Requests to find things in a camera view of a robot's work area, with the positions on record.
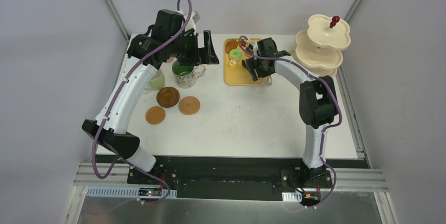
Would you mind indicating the light green mug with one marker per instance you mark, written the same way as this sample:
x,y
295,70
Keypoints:
x,y
157,82

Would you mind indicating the yellow plastic tray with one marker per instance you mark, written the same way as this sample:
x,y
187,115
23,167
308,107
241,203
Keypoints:
x,y
241,76

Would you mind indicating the cream three-tier cake stand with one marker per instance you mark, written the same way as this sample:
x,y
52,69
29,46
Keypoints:
x,y
319,47

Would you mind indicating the floral mug with green inside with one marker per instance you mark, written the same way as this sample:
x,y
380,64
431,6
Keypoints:
x,y
186,76

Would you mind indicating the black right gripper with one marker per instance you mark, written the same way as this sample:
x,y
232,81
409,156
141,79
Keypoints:
x,y
260,63

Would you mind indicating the orange round coaster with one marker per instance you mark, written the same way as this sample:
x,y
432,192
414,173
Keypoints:
x,y
155,115

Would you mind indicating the left aluminium frame post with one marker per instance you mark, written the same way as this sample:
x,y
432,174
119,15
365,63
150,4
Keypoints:
x,y
117,19

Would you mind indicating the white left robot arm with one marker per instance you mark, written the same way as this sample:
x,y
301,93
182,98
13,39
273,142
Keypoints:
x,y
172,35

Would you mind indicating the dark brown wooden coaster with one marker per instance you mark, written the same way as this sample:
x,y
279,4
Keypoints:
x,y
168,97

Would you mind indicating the right white slotted cable duct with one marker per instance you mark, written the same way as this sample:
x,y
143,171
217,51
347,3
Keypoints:
x,y
292,196

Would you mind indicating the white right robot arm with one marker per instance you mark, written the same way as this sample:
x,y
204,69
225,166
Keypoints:
x,y
318,106

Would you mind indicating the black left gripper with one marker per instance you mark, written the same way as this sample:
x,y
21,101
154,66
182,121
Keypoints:
x,y
200,49

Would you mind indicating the green frosted donut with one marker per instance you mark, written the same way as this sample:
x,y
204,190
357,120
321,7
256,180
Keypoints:
x,y
235,54

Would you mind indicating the yellow cream tart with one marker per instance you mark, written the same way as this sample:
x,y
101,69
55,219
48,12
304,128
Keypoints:
x,y
232,65

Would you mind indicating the metal tongs with black tips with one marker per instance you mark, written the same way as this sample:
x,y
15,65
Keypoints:
x,y
266,81

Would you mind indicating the light woven round coaster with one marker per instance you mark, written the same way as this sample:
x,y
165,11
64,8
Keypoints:
x,y
189,105

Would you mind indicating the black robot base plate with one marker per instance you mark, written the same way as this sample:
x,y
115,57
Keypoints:
x,y
229,178

